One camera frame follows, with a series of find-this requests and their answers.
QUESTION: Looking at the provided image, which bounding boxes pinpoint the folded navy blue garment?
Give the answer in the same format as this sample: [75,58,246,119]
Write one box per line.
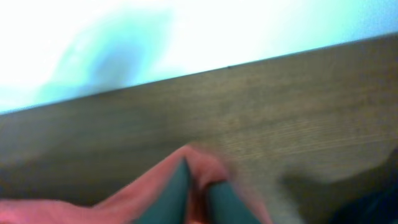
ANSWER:
[330,149,397,224]

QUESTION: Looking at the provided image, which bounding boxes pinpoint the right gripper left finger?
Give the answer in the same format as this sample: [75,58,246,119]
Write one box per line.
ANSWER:
[132,159,192,224]

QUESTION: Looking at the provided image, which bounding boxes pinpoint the red t-shirt white print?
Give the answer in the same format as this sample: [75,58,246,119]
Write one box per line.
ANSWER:
[1,146,272,223]

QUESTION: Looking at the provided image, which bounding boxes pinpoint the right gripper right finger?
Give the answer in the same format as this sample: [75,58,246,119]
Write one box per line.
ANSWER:
[207,182,260,224]

